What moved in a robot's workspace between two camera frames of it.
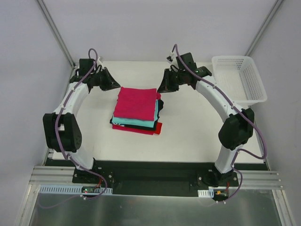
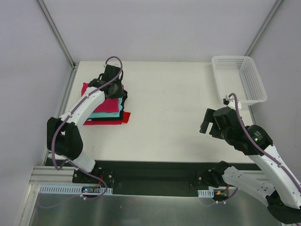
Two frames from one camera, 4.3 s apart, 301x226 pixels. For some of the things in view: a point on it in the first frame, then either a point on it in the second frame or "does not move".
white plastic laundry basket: [239, 77] does not move
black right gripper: [173, 80] to [210, 120]
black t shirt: [160, 108] to [121, 117]
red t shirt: [157, 131] to [126, 116]
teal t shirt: [138, 122] to [104, 115]
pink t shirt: [137, 103] to [110, 105]
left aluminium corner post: [56, 32] does not move
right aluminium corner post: [264, 27] does not move
